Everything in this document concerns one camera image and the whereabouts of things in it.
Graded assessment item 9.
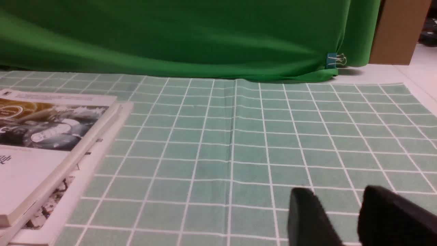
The green grid cutting mat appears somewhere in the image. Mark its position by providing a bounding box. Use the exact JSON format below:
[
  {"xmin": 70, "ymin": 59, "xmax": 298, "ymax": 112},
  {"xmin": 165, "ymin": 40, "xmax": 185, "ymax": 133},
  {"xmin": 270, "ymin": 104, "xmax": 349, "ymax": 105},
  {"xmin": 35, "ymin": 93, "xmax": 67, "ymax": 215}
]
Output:
[{"xmin": 1, "ymin": 71, "xmax": 436, "ymax": 246}]

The brown cardboard box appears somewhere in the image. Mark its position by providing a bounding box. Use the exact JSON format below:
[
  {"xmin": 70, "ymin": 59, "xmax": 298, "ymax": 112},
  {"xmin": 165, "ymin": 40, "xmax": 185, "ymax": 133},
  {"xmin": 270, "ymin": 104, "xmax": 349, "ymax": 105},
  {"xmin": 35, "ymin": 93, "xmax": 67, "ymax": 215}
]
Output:
[{"xmin": 369, "ymin": 0, "xmax": 432, "ymax": 65}]

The green backdrop cloth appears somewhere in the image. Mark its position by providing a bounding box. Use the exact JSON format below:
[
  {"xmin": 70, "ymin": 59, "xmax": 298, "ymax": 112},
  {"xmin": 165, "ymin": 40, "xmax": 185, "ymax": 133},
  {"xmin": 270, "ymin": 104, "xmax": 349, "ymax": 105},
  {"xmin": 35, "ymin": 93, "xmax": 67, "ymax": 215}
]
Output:
[{"xmin": 0, "ymin": 0, "xmax": 380, "ymax": 82}]

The bottom white book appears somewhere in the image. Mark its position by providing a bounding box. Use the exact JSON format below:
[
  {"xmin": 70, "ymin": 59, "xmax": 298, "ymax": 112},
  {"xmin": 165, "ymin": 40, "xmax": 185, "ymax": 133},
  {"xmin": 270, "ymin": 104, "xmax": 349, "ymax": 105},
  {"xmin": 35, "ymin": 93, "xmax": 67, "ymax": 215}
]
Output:
[{"xmin": 1, "ymin": 102, "xmax": 134, "ymax": 246}]

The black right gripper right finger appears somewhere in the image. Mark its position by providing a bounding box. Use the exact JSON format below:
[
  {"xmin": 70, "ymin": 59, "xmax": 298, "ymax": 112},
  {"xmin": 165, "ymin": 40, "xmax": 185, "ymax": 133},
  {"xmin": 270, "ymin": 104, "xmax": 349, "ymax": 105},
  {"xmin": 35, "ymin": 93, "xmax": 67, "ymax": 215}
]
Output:
[{"xmin": 357, "ymin": 186, "xmax": 437, "ymax": 246}]

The dark object far right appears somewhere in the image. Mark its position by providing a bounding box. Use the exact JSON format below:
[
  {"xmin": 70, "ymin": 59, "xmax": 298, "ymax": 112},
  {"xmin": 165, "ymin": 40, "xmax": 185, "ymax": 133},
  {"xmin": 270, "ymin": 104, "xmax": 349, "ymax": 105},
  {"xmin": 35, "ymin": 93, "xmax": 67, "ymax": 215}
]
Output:
[{"xmin": 418, "ymin": 0, "xmax": 437, "ymax": 47}]

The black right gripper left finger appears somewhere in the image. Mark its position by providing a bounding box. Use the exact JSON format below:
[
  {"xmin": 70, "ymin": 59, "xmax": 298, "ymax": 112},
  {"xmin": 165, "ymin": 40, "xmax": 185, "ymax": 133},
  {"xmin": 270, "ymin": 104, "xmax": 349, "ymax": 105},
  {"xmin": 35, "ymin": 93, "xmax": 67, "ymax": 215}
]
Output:
[{"xmin": 287, "ymin": 188, "xmax": 343, "ymax": 246}]

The teal binder clip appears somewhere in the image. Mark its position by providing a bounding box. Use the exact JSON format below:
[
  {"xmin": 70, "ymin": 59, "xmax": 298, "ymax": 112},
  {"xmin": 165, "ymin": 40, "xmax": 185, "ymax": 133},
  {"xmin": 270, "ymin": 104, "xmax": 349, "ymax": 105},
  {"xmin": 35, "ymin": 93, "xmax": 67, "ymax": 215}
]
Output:
[{"xmin": 326, "ymin": 53, "xmax": 347, "ymax": 69}]

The top white photo book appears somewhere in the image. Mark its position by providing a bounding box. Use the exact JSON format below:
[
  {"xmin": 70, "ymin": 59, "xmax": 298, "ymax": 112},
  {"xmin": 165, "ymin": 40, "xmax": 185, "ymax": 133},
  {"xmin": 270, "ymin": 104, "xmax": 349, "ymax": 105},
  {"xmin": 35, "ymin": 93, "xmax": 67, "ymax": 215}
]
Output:
[{"xmin": 1, "ymin": 89, "xmax": 117, "ymax": 227}]

